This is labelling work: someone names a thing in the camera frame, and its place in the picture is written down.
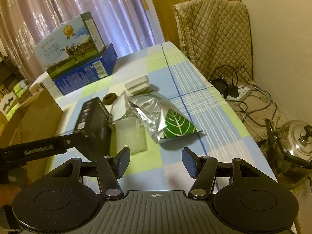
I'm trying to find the checked tablecloth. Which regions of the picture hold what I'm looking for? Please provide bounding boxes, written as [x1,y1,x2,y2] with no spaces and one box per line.
[45,41,279,192]

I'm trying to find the white power strip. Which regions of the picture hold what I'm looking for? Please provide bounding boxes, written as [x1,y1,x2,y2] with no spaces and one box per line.
[226,86,251,106]

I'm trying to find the person left hand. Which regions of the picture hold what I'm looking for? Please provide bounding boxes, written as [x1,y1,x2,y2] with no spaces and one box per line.
[0,184,21,207]

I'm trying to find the white appliance box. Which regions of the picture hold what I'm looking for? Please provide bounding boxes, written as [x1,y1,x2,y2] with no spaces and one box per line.
[29,72,62,99]

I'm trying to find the white plastic box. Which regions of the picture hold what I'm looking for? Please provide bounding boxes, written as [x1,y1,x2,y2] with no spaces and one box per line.
[125,75,150,95]

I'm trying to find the silver green tea pouch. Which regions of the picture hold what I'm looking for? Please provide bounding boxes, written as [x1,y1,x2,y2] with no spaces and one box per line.
[128,91,202,144]

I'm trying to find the dark hair tie ring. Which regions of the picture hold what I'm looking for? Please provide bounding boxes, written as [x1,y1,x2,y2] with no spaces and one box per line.
[102,92,118,105]

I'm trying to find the clear plastic cup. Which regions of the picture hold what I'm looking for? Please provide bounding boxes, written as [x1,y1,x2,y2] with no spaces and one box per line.
[115,117,147,155]

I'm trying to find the tissue packs cardboard box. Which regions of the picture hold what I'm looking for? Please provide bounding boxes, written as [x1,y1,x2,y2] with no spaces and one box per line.
[1,79,32,121]

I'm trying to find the blue flat box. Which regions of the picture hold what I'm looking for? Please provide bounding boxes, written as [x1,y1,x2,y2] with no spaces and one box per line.
[52,43,117,95]

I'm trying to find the purple curtain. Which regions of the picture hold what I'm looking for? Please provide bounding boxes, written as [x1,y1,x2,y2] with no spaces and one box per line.
[1,0,156,81]

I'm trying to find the open brown cardboard box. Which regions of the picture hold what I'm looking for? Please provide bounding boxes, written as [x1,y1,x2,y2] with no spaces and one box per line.
[1,89,63,148]

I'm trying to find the milk carton gift box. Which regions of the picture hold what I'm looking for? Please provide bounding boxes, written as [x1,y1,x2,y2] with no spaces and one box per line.
[34,12,106,80]

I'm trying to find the quilted beige chair cover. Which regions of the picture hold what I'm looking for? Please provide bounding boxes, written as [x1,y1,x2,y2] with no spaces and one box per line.
[181,0,253,83]

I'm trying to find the steel kettle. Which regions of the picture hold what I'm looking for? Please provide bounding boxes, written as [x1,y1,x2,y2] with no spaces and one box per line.
[265,119,311,189]

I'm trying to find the black shaver box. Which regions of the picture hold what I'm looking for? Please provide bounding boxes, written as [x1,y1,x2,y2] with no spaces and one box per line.
[73,97,112,161]

